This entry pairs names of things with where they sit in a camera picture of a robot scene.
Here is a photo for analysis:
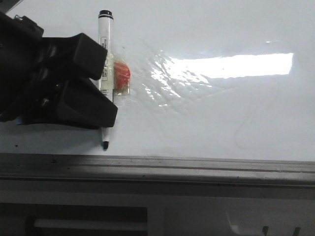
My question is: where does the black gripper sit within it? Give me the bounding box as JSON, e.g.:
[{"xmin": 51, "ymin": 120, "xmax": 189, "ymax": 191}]
[{"xmin": 0, "ymin": 13, "xmax": 118, "ymax": 129}]

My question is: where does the orange magnet taped to marker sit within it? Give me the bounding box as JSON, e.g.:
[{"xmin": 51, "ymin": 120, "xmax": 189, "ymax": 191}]
[{"xmin": 114, "ymin": 60, "xmax": 131, "ymax": 95}]

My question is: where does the white black whiteboard marker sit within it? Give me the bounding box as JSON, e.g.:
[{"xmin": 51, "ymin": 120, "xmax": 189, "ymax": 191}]
[{"xmin": 97, "ymin": 9, "xmax": 115, "ymax": 151}]

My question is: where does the white whiteboard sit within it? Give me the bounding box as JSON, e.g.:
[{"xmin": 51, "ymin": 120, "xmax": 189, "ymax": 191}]
[{"xmin": 0, "ymin": 0, "xmax": 315, "ymax": 161}]

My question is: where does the grey aluminium whiteboard frame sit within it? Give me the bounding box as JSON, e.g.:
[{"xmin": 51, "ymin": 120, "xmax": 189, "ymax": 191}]
[{"xmin": 0, "ymin": 153, "xmax": 315, "ymax": 186}]

